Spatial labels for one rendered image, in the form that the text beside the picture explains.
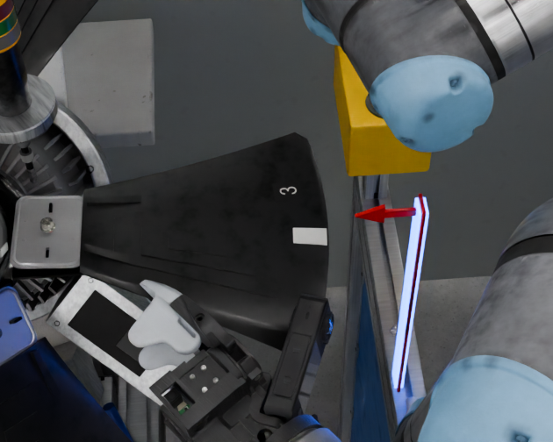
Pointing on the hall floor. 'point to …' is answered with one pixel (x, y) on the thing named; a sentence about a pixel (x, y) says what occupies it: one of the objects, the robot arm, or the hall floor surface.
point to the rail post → (350, 330)
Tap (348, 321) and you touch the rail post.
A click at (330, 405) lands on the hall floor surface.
